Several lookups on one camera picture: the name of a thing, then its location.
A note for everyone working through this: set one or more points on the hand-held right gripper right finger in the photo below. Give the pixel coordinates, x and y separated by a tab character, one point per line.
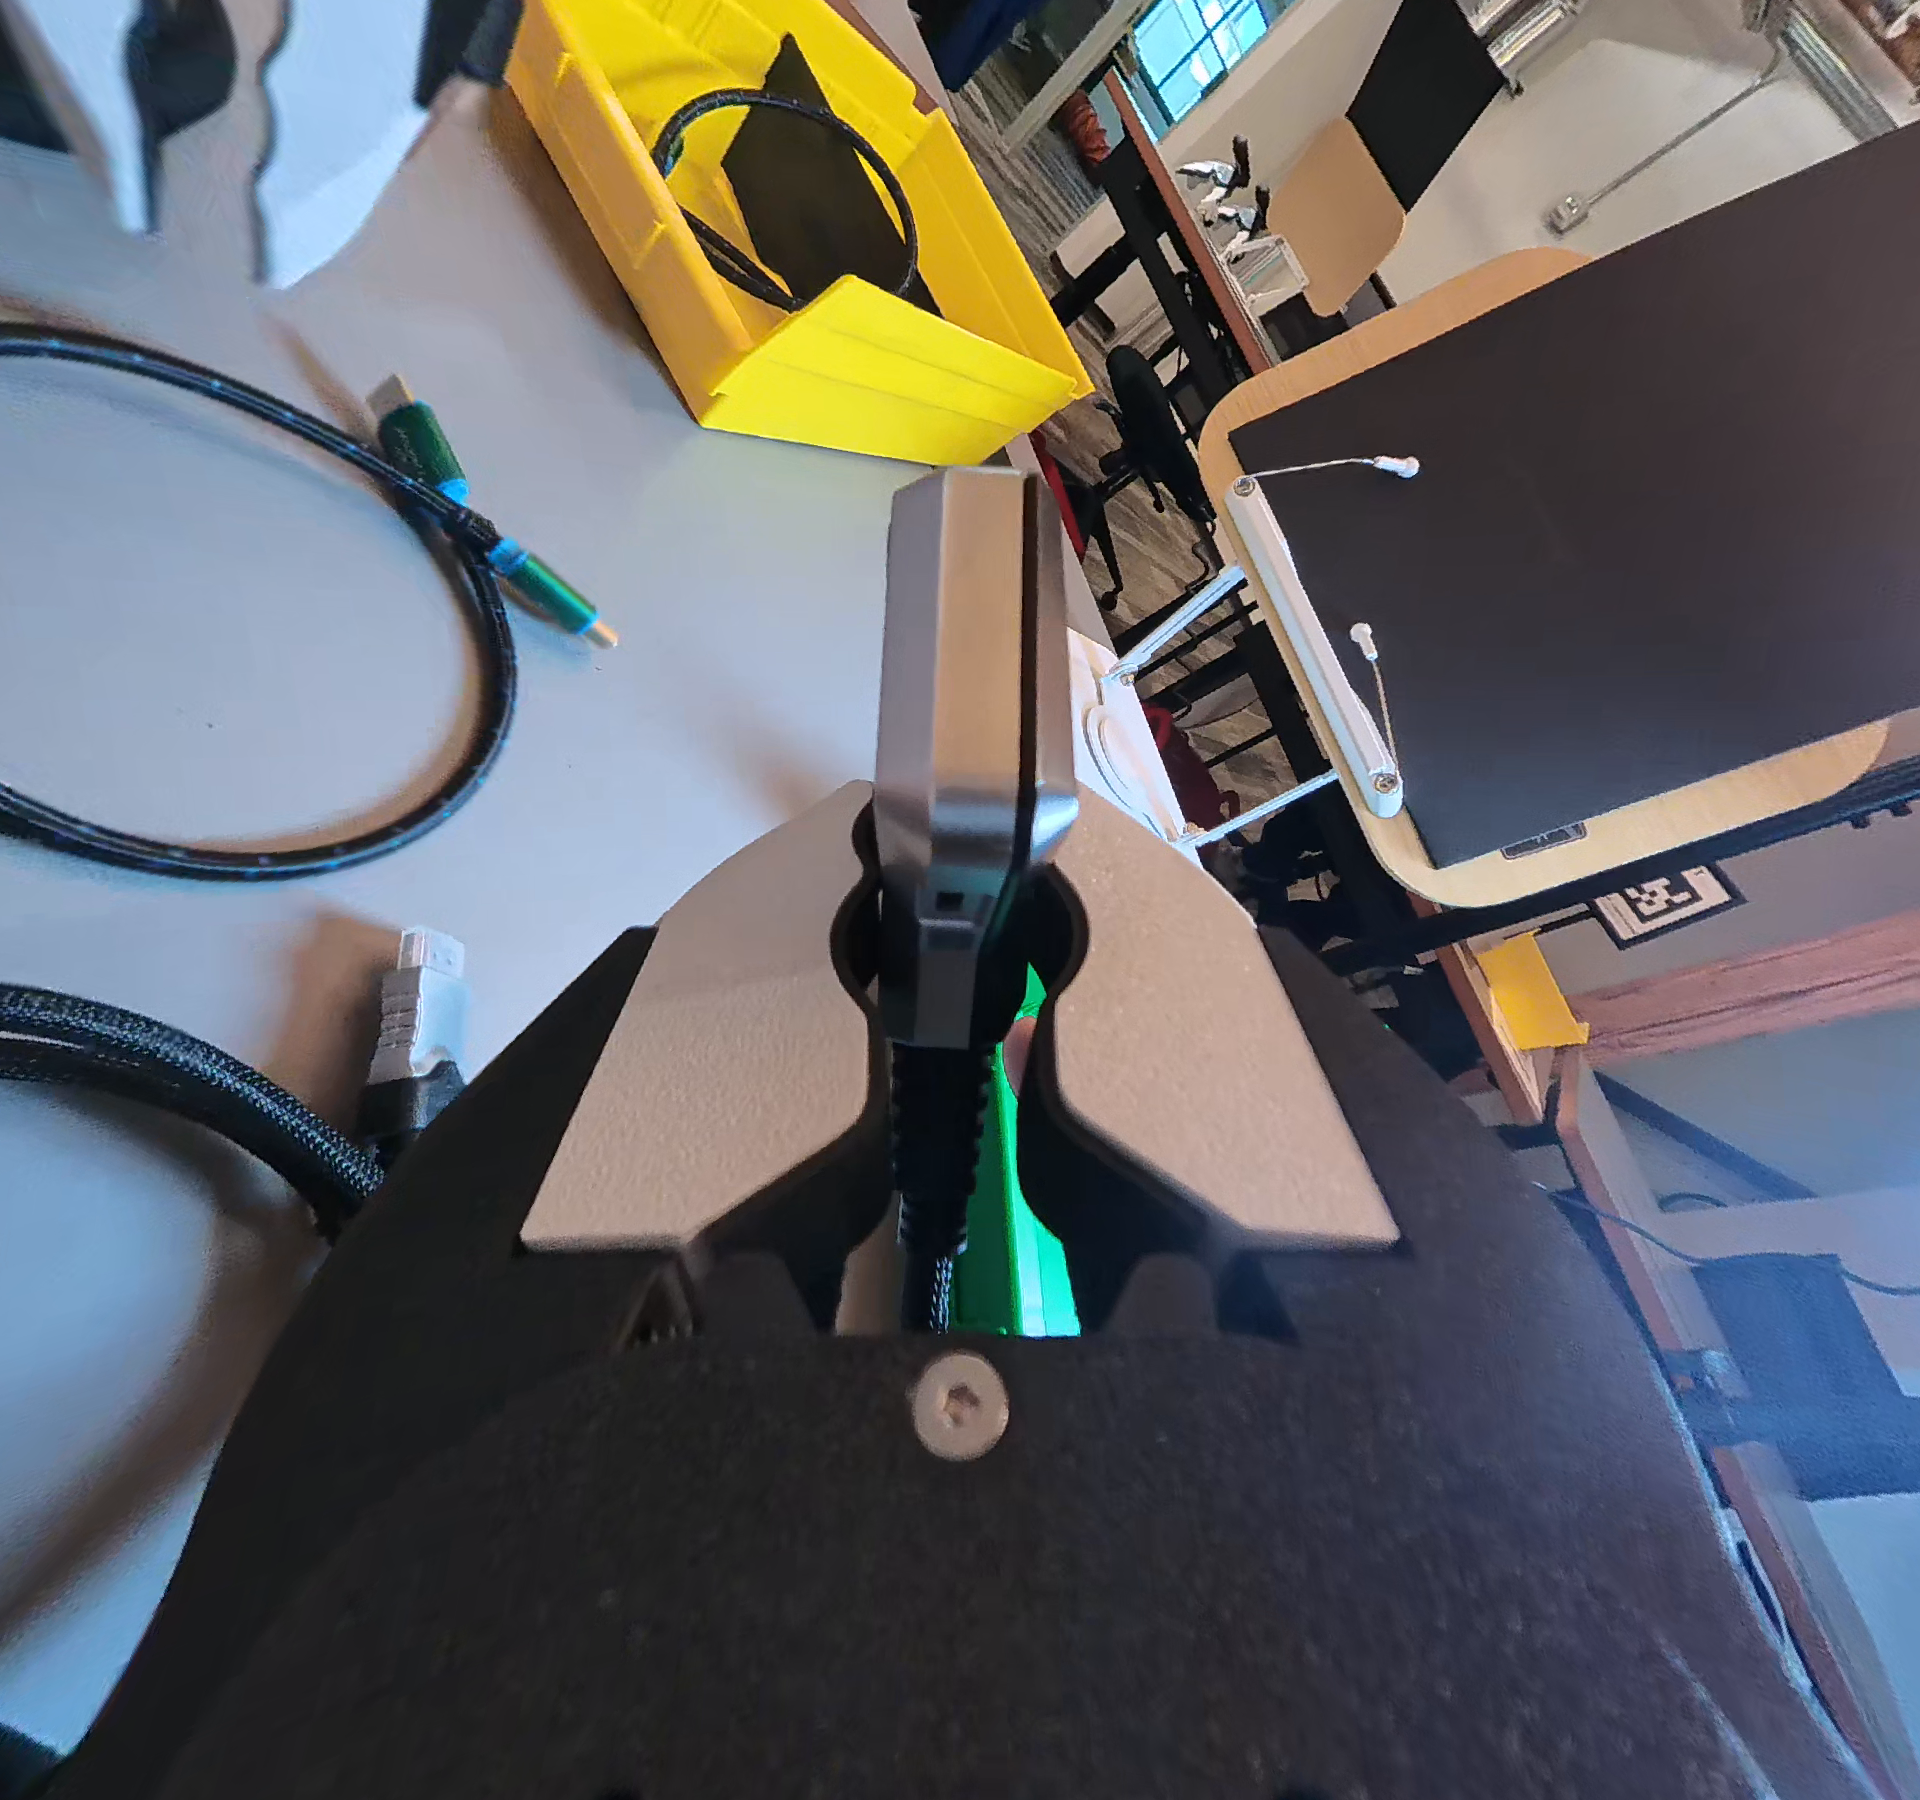
1200	1078

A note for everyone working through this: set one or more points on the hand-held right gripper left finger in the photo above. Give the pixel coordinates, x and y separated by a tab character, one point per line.
705	1078

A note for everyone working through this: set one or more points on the green plastic bin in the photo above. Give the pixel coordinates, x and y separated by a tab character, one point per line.
1033	1273

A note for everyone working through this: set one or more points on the grey hdmi switch hub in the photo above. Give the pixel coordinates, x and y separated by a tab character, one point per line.
960	662

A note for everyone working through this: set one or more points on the yellow plastic bin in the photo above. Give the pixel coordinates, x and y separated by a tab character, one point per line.
883	376

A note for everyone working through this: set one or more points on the white panel stand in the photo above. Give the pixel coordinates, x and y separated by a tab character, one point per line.
1318	662

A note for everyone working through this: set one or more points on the black bin divider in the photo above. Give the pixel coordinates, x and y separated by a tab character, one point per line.
807	198

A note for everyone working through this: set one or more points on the black white marker tag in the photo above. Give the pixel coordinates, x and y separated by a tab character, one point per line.
1663	906

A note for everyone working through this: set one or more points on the wooden beam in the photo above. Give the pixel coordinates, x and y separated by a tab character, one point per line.
1771	984

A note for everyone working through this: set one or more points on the black panel with wooden rim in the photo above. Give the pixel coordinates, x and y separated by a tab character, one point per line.
1574	556

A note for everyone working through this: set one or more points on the black office chair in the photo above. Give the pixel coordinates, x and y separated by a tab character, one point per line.
1154	437

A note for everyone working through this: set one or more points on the clear stand with tools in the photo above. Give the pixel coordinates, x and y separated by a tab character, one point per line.
1267	261

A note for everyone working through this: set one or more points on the window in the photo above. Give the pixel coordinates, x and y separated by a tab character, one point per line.
1200	30

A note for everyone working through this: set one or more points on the plywood and black chair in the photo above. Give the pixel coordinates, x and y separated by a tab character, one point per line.
1424	78

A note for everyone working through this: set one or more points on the yellow bracket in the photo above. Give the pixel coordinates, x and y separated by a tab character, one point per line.
1531	989

